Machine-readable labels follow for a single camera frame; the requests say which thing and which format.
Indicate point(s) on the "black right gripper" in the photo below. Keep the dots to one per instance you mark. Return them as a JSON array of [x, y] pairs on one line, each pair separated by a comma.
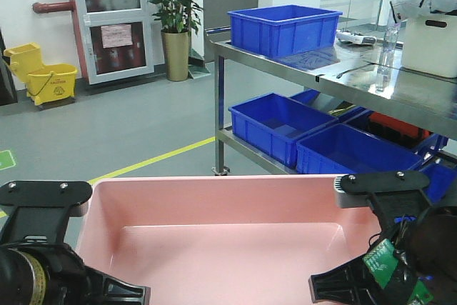
[[399, 203]]

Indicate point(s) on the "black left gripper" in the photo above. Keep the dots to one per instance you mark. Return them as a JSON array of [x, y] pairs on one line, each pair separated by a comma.
[[37, 266]]

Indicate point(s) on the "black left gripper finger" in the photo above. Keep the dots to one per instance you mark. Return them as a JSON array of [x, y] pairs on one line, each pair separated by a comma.
[[116, 291]]

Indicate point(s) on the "pink plastic bin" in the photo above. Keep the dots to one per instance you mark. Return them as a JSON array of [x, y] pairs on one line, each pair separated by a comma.
[[221, 239]]

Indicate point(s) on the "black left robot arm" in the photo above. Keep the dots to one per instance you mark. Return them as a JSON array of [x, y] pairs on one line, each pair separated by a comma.
[[37, 266]]

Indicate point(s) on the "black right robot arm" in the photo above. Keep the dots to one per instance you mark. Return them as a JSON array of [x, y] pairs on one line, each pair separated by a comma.
[[435, 246]]

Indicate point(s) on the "blue bin lower front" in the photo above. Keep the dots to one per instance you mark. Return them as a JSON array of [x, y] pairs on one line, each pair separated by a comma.
[[342, 149]]

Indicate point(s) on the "blue bin lower rear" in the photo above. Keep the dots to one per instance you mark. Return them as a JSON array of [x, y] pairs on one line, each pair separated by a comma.
[[417, 139]]

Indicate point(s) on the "blue bin lower left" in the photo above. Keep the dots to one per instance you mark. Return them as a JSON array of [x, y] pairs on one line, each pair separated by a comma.
[[274, 124]]

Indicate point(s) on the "stainless steel shelf table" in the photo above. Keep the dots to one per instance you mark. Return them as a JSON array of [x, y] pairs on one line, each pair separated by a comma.
[[422, 99]]

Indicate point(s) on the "blue bin on table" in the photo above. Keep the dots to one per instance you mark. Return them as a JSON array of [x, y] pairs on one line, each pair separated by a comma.
[[285, 30]]

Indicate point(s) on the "green circuit board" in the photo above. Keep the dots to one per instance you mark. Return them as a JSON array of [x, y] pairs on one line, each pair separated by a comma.
[[397, 283]]

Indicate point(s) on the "yellow mop bucket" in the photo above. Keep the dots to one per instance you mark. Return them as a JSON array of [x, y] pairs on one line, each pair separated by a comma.
[[44, 82]]

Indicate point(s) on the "red pipe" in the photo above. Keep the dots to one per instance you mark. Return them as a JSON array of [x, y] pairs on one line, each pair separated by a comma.
[[47, 8]]

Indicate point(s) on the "white framed fire cabinet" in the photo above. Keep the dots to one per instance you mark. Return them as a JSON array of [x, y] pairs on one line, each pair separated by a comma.
[[113, 39]]

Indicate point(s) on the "potted plant gold pot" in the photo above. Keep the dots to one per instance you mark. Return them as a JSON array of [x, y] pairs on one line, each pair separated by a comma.
[[178, 19]]

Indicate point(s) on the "white remote controller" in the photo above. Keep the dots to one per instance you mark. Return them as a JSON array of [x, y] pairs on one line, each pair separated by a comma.
[[357, 39]]

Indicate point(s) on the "clear water bottle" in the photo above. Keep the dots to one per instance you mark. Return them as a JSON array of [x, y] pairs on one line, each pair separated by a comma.
[[386, 57]]

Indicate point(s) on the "cream plastic basket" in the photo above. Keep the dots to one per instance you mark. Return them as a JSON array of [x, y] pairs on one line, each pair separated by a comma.
[[430, 45]]

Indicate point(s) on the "grey left camera block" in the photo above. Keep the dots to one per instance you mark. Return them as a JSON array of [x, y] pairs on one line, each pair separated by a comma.
[[79, 209]]

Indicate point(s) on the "grey wrist camera block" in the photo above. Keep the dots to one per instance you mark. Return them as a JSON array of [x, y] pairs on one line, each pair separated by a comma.
[[344, 200]]

